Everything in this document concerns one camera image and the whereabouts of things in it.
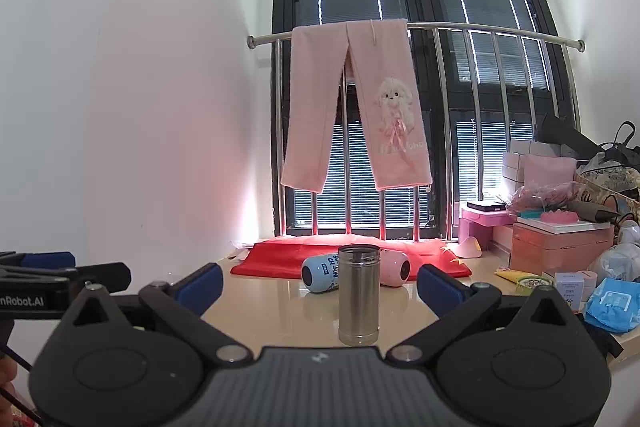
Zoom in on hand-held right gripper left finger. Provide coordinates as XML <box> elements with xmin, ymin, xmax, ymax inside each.
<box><xmin>61</xmin><ymin>262</ymin><xmax>252</xmax><ymax>368</ymax></box>

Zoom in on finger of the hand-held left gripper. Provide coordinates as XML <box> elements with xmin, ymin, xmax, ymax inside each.
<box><xmin>64</xmin><ymin>262</ymin><xmax>132</xmax><ymax>297</ymax></box>
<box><xmin>0</xmin><ymin>251</ymin><xmax>77</xmax><ymax>279</ymax></box>

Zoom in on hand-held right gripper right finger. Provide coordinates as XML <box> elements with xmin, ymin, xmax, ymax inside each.
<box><xmin>386</xmin><ymin>263</ymin><xmax>585</xmax><ymax>367</ymax></box>

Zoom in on pink cup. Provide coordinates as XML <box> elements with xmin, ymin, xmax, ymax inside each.
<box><xmin>379</xmin><ymin>251</ymin><xmax>411</xmax><ymax>288</ymax></box>

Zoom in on stainless steel cup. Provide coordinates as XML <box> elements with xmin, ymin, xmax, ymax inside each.
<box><xmin>338</xmin><ymin>244</ymin><xmax>381</xmax><ymax>347</ymax></box>

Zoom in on blue cup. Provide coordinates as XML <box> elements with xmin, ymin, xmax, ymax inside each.
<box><xmin>301</xmin><ymin>252</ymin><xmax>343</xmax><ymax>294</ymax></box>

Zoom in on pink shell-shaped lid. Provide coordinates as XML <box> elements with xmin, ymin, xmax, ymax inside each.
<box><xmin>457</xmin><ymin>235</ymin><xmax>482</xmax><ymax>258</ymax></box>

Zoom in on yellow packet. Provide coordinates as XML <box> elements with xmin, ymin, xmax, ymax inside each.
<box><xmin>494</xmin><ymin>267</ymin><xmax>527</xmax><ymax>286</ymax></box>

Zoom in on small pink stool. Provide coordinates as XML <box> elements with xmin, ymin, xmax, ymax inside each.
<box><xmin>459</xmin><ymin>205</ymin><xmax>519</xmax><ymax>254</ymax></box>

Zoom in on red cloth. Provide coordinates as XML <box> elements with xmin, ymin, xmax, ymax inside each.
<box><xmin>230</xmin><ymin>236</ymin><xmax>473</xmax><ymax>279</ymax></box>

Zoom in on green round tin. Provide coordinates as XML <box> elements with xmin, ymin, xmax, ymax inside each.
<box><xmin>517</xmin><ymin>275</ymin><xmax>554</xmax><ymax>298</ymax></box>

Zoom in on pink storage box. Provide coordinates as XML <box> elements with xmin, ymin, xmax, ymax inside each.
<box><xmin>510</xmin><ymin>222</ymin><xmax>615</xmax><ymax>278</ymax></box>

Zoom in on small white box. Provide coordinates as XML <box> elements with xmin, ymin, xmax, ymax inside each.
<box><xmin>553</xmin><ymin>270</ymin><xmax>586</xmax><ymax>312</ymax></box>

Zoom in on white flat box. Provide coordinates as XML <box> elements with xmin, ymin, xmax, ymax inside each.
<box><xmin>516</xmin><ymin>215</ymin><xmax>612</xmax><ymax>235</ymax></box>

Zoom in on clear bag with pink items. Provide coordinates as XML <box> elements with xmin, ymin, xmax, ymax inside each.
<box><xmin>506</xmin><ymin>181</ymin><xmax>584</xmax><ymax>213</ymax></box>

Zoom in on pink crown-shaped item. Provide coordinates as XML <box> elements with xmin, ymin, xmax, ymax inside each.
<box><xmin>542</xmin><ymin>208</ymin><xmax>581</xmax><ymax>224</ymax></box>

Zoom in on stack of white boxes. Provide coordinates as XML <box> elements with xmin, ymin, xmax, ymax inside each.
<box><xmin>501</xmin><ymin>139</ymin><xmax>562</xmax><ymax>194</ymax></box>

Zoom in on blue wipes packet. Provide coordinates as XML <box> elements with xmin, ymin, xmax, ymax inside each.
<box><xmin>584</xmin><ymin>277</ymin><xmax>640</xmax><ymax>334</ymax></box>

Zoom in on pink pants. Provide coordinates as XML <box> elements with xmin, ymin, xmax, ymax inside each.
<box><xmin>280</xmin><ymin>19</ymin><xmax>434</xmax><ymax>194</ymax></box>

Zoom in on white plastic bag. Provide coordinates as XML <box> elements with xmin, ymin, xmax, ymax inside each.
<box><xmin>589</xmin><ymin>243</ymin><xmax>640</xmax><ymax>284</ymax></box>

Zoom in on black bag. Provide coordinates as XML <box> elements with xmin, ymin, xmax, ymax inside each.
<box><xmin>534</xmin><ymin>111</ymin><xmax>607</xmax><ymax>158</ymax></box>

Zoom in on patterned tote bag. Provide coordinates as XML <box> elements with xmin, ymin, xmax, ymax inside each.
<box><xmin>574</xmin><ymin>166</ymin><xmax>640</xmax><ymax>214</ymax></box>

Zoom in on metal window railing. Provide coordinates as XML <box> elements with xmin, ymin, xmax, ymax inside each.
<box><xmin>247</xmin><ymin>21</ymin><xmax>586</xmax><ymax>244</ymax></box>

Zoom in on thin black cable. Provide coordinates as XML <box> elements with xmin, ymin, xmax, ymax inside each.
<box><xmin>0</xmin><ymin>346</ymin><xmax>43</xmax><ymax>424</ymax></box>

